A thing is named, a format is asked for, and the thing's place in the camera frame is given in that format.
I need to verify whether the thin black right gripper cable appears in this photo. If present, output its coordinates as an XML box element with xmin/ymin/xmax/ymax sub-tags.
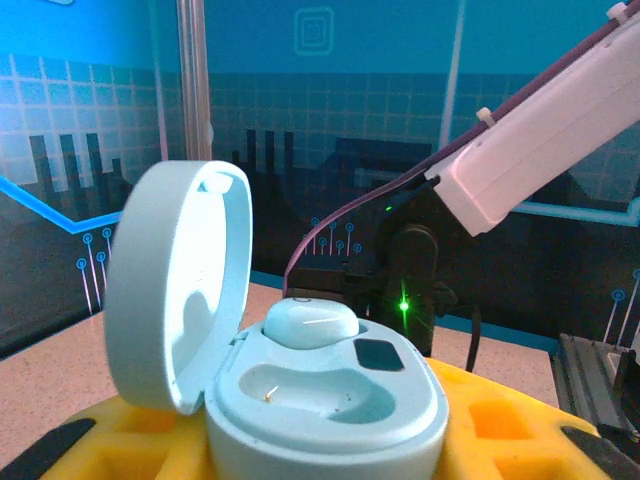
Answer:
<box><xmin>463</xmin><ymin>303</ymin><xmax>484</xmax><ymax>374</ymax></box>

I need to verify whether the light blue earbud charging case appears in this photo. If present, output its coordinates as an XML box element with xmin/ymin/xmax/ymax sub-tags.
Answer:
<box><xmin>103</xmin><ymin>158</ymin><xmax>451</xmax><ymax>480</ymax></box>

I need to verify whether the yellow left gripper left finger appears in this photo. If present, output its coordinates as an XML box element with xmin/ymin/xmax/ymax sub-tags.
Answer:
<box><xmin>0</xmin><ymin>393</ymin><xmax>217</xmax><ymax>480</ymax></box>

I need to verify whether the aluminium frame post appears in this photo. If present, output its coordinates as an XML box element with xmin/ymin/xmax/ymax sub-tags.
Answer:
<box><xmin>175</xmin><ymin>0</ymin><xmax>212</xmax><ymax>162</ymax></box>

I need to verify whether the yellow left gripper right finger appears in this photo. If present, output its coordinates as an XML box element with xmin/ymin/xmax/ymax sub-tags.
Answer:
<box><xmin>423</xmin><ymin>357</ymin><xmax>615</xmax><ymax>480</ymax></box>

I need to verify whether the light blue earbud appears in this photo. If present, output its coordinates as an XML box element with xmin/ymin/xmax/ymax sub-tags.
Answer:
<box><xmin>263</xmin><ymin>296</ymin><xmax>361</xmax><ymax>351</ymax></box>

